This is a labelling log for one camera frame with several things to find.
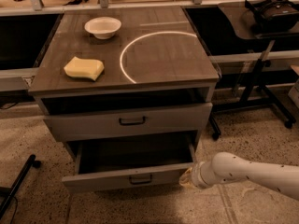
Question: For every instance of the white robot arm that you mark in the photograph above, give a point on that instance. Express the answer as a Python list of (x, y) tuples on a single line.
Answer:
[(226, 168)]

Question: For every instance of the wooden drawer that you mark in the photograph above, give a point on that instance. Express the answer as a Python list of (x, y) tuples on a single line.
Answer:
[(105, 124), (106, 164)]

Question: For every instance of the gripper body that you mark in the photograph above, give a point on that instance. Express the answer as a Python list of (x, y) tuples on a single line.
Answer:
[(196, 175)]

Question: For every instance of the black lower drawer handle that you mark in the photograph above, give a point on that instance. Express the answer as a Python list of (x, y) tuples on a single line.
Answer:
[(140, 179)]

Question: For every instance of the black upper drawer handle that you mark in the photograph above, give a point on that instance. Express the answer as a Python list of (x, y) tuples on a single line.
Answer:
[(132, 121)]

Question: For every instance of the wooden drawer cabinet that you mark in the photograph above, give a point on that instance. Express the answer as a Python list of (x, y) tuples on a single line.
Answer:
[(154, 60)]

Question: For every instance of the black drawer handle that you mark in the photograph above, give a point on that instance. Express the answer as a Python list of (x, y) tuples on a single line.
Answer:
[(140, 179), (132, 121)]

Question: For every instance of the white bowl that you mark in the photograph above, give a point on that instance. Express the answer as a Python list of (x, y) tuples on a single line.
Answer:
[(103, 27)]

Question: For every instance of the black VR headset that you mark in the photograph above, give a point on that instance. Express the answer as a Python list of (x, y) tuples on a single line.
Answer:
[(274, 16)]

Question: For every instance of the black stand leg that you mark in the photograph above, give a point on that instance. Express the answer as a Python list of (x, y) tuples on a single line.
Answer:
[(8, 193)]

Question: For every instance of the yellow sponge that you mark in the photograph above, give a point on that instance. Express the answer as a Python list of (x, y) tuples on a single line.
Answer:
[(84, 68)]

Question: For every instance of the dark rolling side table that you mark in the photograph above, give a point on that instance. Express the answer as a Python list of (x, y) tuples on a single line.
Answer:
[(256, 93)]

